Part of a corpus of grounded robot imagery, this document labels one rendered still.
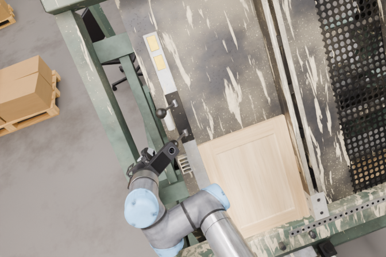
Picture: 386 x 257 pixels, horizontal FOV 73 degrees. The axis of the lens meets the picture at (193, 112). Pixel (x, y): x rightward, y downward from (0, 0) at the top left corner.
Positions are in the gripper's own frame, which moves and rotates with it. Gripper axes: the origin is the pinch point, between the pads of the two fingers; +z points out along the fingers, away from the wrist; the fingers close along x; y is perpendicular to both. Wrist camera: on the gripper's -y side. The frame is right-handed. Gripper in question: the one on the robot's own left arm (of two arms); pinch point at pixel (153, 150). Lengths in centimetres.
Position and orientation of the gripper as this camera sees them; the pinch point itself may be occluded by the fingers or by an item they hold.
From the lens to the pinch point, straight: 93.1
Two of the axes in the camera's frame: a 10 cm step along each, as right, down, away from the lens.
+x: 6.4, 7.3, 2.4
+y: -7.6, 6.4, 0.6
